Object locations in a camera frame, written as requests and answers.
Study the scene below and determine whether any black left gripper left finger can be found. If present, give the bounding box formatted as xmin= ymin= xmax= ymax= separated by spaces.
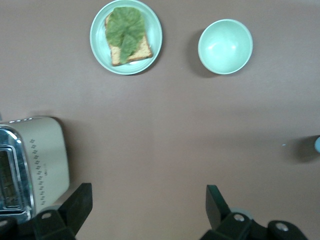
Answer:
xmin=0 ymin=183 xmax=93 ymax=240

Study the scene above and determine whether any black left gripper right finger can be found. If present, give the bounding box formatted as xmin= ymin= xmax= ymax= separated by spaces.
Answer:
xmin=199 ymin=184 xmax=308 ymax=240

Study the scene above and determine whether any cream and chrome toaster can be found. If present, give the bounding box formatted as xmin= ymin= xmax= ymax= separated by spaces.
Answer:
xmin=0 ymin=116 xmax=70 ymax=223

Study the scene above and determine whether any brown table mat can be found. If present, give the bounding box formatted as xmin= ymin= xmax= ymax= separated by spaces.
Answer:
xmin=0 ymin=0 xmax=320 ymax=240

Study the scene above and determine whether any pale green bowl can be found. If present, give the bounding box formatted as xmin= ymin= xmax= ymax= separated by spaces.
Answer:
xmin=197 ymin=19 xmax=254 ymax=75

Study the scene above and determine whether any toast slice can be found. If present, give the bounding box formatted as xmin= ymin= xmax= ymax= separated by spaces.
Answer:
xmin=104 ymin=11 xmax=154 ymax=67

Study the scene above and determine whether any pale green plate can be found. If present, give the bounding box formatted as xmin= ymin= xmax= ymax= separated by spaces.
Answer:
xmin=89 ymin=0 xmax=163 ymax=76

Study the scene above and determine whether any green lettuce leaf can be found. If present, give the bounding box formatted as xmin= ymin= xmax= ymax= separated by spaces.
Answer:
xmin=106 ymin=6 xmax=146 ymax=64

